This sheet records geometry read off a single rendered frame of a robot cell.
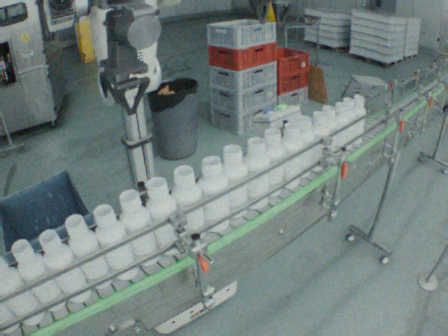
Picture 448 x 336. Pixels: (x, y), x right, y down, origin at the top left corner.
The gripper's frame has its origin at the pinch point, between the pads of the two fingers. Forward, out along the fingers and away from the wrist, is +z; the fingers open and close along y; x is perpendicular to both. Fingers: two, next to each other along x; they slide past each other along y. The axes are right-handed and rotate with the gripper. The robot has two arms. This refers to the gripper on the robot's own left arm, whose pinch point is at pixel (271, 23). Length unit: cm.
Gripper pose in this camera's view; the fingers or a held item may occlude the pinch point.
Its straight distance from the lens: 90.0
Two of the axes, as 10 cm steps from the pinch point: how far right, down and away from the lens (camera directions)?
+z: 0.3, 8.4, 5.4
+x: -7.8, 3.6, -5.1
